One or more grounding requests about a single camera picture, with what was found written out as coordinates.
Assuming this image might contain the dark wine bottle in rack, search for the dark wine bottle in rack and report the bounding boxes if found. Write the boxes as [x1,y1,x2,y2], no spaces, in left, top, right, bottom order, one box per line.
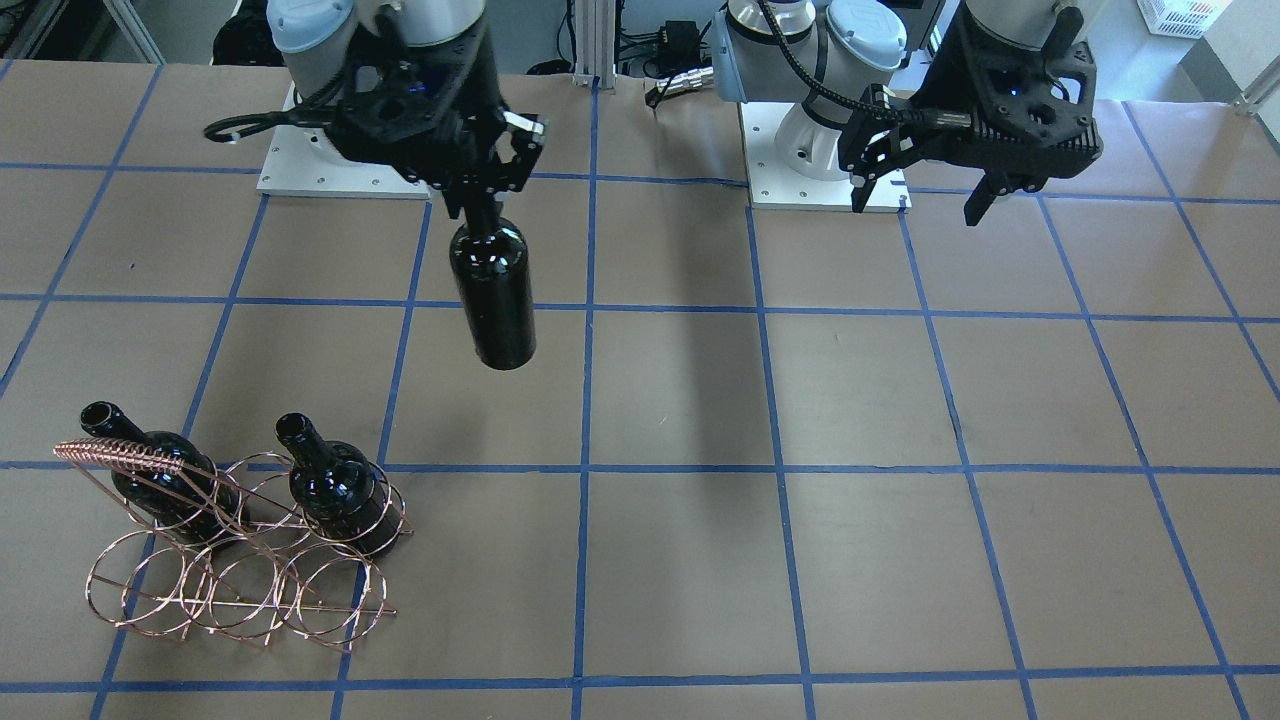
[79,401,241,546]

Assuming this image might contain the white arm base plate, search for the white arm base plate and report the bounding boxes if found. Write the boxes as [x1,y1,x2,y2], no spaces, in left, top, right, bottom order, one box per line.
[739,102,856,211]
[256,126,433,201]

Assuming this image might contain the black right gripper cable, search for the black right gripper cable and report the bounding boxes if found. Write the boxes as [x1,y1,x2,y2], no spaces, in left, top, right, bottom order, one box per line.
[755,0,972,129]

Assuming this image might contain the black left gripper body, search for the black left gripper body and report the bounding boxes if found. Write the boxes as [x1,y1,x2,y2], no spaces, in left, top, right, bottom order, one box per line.
[838,10,1103,192]

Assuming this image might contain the white plastic basket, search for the white plastic basket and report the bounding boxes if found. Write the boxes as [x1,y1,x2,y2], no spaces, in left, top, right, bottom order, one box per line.
[1135,0,1233,40]

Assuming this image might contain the copper wire wine rack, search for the copper wire wine rack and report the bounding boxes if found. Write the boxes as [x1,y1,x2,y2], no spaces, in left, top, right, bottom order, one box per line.
[52,438,397,653]

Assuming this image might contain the black power adapter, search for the black power adapter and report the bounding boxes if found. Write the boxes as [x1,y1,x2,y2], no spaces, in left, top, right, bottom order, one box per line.
[654,20,701,74]

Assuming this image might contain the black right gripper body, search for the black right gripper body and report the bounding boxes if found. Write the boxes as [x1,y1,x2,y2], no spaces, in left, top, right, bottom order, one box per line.
[325,26,547,191]

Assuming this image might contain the dark glass wine bottle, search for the dark glass wine bottle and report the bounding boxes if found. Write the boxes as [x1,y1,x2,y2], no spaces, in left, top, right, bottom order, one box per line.
[449,192,536,372]

